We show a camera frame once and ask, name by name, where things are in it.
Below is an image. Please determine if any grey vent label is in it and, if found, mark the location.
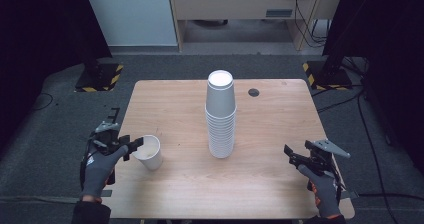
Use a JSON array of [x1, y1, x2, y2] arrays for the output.
[[265, 8, 294, 19]]

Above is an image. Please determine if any person's right hand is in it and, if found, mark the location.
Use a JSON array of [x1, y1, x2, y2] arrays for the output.
[[297, 164, 342, 218]]

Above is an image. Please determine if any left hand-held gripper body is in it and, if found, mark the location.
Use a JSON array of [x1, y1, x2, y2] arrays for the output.
[[87, 121, 132, 156]]

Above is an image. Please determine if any striped black stand base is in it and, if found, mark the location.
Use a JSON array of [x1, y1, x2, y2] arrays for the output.
[[74, 62, 124, 93], [302, 60, 354, 92]]

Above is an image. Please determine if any stack of white paper cups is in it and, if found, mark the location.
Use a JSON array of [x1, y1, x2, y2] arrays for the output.
[[204, 69, 238, 159]]

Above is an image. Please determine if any thin black floor cable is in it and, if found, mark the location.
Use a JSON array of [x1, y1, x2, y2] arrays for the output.
[[358, 192, 424, 201]]

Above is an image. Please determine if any bundle of black desk cables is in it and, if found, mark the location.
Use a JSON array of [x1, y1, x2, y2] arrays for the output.
[[292, 0, 330, 49]]

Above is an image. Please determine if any white panel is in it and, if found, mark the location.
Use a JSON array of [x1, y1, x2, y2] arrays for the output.
[[82, 0, 178, 47]]

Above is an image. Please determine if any person's left hand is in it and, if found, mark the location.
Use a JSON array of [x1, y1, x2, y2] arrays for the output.
[[79, 144, 130, 200]]

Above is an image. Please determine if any left hand-held gripper black cable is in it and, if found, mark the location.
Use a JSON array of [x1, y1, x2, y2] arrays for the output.
[[79, 140, 92, 189]]

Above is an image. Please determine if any beige wooden desk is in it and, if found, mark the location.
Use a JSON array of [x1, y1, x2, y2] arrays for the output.
[[167, 0, 346, 52]]

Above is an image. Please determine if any long black floor cable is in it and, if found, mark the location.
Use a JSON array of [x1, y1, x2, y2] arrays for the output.
[[356, 93, 392, 224]]

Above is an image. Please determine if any black curtain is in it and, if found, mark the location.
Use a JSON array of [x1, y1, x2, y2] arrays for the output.
[[0, 0, 113, 153], [322, 0, 424, 177]]

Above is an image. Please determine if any hand-held gripper black cable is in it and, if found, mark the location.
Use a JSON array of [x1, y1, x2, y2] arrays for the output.
[[328, 163, 345, 206], [79, 140, 92, 189]]

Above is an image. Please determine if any right hand-held gripper black cable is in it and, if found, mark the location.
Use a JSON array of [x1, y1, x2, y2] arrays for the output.
[[328, 163, 345, 206]]

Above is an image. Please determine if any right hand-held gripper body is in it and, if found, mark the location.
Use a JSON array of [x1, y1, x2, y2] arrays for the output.
[[304, 139, 352, 177]]

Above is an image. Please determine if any black stand post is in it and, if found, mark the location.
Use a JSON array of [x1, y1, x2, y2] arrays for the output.
[[78, 33, 103, 79], [321, 0, 354, 80]]

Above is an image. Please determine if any single white paper cup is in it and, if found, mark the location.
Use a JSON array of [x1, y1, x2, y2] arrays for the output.
[[131, 134, 164, 172]]

